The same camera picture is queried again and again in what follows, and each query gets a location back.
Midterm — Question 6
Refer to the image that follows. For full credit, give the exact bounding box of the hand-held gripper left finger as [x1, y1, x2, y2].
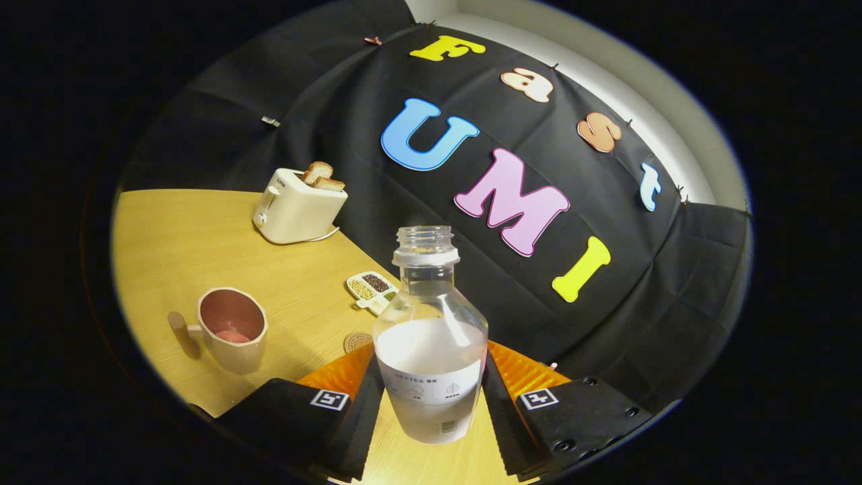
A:
[214, 344, 386, 482]

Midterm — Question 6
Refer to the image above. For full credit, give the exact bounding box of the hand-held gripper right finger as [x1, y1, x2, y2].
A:
[481, 340, 654, 482]

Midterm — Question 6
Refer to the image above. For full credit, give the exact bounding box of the clear plastic juice bottle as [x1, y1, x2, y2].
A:
[372, 226, 489, 445]

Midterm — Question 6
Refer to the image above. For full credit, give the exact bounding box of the beige cup with wooden handle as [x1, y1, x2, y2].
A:
[167, 288, 269, 375]

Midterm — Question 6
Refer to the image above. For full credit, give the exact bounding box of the white divided bean dish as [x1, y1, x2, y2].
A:
[346, 271, 400, 316]

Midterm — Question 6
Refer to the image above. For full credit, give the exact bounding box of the cream toaster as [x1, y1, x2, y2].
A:
[252, 168, 349, 245]

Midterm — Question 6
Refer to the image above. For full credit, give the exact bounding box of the wooden table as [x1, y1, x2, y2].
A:
[111, 189, 533, 485]

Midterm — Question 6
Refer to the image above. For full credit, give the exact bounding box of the black backdrop cloth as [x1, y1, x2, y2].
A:
[118, 0, 754, 418]

